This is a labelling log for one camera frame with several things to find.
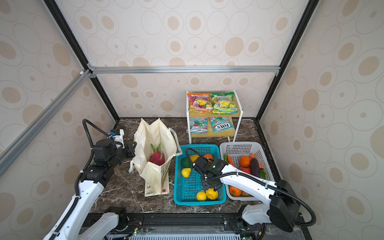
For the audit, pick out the orange carrot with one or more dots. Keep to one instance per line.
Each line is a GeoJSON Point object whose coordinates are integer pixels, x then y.
{"type": "Point", "coordinates": [230, 161]}

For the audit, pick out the white wooden two-tier shelf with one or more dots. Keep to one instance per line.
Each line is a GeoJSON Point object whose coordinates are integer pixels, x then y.
{"type": "Point", "coordinates": [235, 119]}

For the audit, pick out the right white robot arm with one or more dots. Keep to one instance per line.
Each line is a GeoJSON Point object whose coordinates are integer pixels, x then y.
{"type": "Point", "coordinates": [277, 208]}

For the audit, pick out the yellow lemon top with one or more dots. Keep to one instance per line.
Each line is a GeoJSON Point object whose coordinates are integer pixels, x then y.
{"type": "Point", "coordinates": [193, 158]}

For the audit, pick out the large yellow citrus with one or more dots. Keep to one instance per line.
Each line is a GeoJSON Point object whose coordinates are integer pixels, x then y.
{"type": "Point", "coordinates": [212, 194]}

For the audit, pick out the teal plastic basket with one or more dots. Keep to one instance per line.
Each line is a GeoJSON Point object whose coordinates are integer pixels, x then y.
{"type": "Point", "coordinates": [186, 189]}

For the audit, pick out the black right corner post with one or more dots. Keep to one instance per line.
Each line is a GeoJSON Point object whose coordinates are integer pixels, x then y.
{"type": "Point", "coordinates": [302, 25]}

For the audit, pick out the green red candy bag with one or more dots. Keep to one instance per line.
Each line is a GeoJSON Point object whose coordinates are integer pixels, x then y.
{"type": "Point", "coordinates": [199, 126]}

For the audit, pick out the green lime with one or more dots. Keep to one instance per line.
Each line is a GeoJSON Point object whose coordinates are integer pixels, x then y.
{"type": "Point", "coordinates": [185, 163]}

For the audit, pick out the pink dragon fruit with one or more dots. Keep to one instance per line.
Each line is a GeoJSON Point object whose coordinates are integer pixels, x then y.
{"type": "Point", "coordinates": [158, 157]}

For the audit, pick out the orange tangerine in white basket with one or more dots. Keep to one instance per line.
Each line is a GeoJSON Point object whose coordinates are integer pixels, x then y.
{"type": "Point", "coordinates": [245, 161]}

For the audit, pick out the orange bell pepper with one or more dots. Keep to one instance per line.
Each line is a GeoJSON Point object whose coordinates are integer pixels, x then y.
{"type": "Point", "coordinates": [235, 192]}

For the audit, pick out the black corner frame post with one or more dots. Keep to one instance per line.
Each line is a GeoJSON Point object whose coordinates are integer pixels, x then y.
{"type": "Point", "coordinates": [65, 28]}

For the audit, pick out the orange fruit in teal basket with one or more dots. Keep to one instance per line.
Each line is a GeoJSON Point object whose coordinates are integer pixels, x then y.
{"type": "Point", "coordinates": [208, 157]}

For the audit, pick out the aluminium diagonal rail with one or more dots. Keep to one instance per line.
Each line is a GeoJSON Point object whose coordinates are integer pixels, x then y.
{"type": "Point", "coordinates": [25, 138]}

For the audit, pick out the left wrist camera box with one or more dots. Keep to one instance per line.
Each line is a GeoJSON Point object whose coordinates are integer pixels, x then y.
{"type": "Point", "coordinates": [117, 135]}

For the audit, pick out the yellow lemon front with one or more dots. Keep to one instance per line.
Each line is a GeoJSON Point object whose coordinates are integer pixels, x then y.
{"type": "Point", "coordinates": [201, 196]}

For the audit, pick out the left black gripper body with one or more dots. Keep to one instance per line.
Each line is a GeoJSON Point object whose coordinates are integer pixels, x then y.
{"type": "Point", "coordinates": [126, 152]}

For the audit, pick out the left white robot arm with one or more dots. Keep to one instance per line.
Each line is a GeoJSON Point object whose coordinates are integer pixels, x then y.
{"type": "Point", "coordinates": [91, 182]}

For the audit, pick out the yellow lemon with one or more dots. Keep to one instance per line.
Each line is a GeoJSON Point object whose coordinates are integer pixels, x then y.
{"type": "Point", "coordinates": [201, 196]}
{"type": "Point", "coordinates": [193, 158]}

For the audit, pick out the green yellow snack bag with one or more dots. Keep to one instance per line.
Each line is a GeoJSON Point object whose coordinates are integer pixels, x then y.
{"type": "Point", "coordinates": [223, 103]}

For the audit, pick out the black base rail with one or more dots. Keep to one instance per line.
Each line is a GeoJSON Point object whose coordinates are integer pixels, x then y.
{"type": "Point", "coordinates": [207, 226]}

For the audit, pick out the floral cream grocery tote bag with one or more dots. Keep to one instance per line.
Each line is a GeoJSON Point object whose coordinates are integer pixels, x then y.
{"type": "Point", "coordinates": [156, 146]}

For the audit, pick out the aluminium horizontal rail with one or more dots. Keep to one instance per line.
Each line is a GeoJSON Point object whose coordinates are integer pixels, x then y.
{"type": "Point", "coordinates": [185, 70]}

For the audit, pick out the orange pink snack bag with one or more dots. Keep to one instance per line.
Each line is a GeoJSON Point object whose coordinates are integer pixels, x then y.
{"type": "Point", "coordinates": [200, 103]}

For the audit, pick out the purple eggplant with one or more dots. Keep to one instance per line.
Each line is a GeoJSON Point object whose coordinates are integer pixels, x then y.
{"type": "Point", "coordinates": [255, 168]}

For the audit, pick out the green Fox's candy bag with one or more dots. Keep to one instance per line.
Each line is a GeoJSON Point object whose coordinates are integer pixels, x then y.
{"type": "Point", "coordinates": [220, 124]}

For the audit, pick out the white plastic basket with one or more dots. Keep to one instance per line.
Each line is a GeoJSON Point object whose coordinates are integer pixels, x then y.
{"type": "Point", "coordinates": [236, 150]}

